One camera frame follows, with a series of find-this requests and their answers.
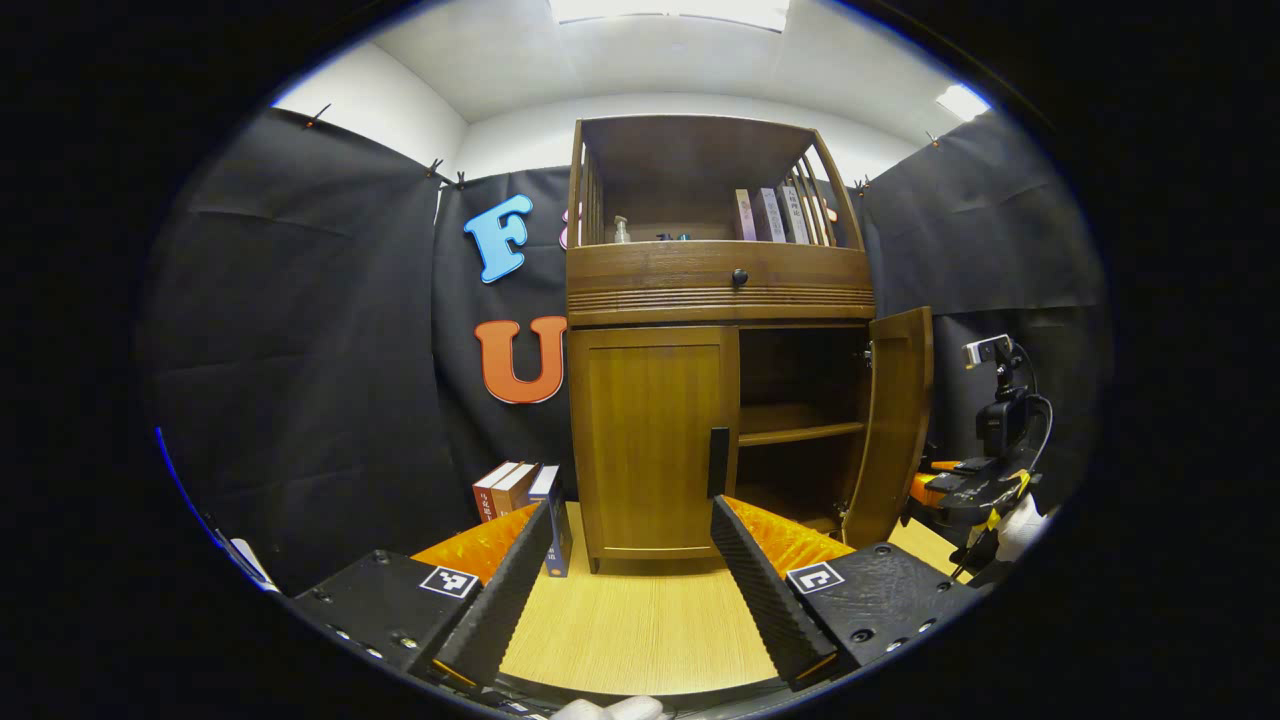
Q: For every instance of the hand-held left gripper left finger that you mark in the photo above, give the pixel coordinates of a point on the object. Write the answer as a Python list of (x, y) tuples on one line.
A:
[(505, 600)]

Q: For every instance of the black backdrop cloth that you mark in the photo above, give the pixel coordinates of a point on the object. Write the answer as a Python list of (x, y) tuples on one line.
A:
[(300, 350)]

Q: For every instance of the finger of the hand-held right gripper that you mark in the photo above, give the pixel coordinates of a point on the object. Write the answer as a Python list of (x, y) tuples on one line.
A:
[(945, 465), (960, 492)]

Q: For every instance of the clear pump bottle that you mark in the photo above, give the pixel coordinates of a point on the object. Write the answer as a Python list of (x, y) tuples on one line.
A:
[(622, 232)]

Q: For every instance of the grey book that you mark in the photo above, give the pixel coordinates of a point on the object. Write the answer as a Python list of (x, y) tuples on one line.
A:
[(795, 215)]

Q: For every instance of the red book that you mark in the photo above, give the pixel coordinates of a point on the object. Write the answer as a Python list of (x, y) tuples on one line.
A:
[(488, 495)]

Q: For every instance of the wooden shoe cabinet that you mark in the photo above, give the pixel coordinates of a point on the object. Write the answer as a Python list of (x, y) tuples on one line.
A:
[(800, 380)]

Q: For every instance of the white book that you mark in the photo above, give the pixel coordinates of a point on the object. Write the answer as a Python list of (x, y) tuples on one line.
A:
[(771, 215)]

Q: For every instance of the brown book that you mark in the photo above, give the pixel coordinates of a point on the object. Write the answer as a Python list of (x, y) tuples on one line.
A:
[(512, 488)]

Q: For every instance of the wooden cabinet door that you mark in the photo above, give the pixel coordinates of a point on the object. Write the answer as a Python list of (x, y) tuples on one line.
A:
[(895, 420), (650, 440)]

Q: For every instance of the large ceiling light panel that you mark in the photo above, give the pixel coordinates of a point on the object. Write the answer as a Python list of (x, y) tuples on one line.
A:
[(670, 10)]

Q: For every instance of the small ceiling light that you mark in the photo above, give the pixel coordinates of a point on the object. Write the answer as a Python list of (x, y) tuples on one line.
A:
[(962, 102)]

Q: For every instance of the blue book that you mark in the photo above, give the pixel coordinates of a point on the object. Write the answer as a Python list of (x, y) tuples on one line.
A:
[(560, 530)]

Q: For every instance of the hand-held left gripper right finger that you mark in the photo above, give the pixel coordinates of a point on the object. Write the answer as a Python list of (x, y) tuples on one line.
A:
[(765, 600)]

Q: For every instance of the purple book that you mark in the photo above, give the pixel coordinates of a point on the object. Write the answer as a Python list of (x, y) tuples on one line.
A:
[(745, 215)]

